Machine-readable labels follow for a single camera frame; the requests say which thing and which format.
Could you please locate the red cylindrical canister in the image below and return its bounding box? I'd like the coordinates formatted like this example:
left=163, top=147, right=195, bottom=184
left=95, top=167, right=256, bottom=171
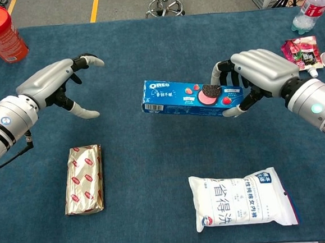
left=0, top=3, right=30, bottom=65

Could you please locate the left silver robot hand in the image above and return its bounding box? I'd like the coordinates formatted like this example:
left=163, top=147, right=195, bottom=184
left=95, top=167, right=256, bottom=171
left=13, top=51, right=109, bottom=125

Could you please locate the gold foil snack pack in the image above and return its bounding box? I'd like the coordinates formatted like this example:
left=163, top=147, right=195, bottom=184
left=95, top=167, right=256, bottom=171
left=59, top=144, right=107, bottom=217

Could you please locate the white plastic bag blue print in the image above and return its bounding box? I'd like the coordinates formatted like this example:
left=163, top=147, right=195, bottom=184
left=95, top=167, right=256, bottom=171
left=187, top=164, right=300, bottom=234

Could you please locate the chrome stool base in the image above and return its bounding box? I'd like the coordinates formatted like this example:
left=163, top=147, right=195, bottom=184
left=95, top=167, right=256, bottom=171
left=145, top=0, right=186, bottom=19

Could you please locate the blue Oreo cookie box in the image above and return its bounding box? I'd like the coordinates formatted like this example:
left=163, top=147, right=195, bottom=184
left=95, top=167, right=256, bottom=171
left=139, top=72, right=246, bottom=125

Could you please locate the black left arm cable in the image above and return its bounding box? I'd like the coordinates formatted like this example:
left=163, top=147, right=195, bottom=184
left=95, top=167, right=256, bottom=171
left=0, top=130, right=37, bottom=175

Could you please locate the pink jelly drink pouch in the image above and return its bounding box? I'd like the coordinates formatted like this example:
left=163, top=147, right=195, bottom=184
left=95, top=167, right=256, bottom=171
left=280, top=35, right=325, bottom=81

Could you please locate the blue table cloth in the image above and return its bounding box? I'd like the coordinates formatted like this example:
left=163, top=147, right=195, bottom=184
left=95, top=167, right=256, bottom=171
left=0, top=3, right=325, bottom=243

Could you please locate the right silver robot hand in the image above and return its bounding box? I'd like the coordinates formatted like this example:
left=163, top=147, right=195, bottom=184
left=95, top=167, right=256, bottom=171
left=207, top=45, right=304, bottom=120

